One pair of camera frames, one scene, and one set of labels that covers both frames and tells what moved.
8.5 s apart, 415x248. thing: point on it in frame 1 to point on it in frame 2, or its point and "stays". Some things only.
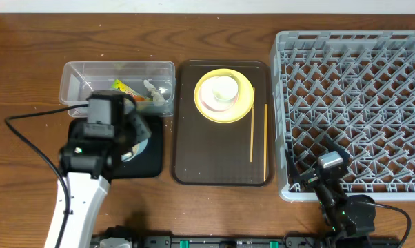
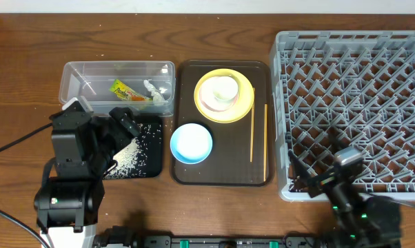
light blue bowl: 136,151 to 191,143
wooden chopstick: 265,140 stays
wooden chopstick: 252,124 stays
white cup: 225,88 stays
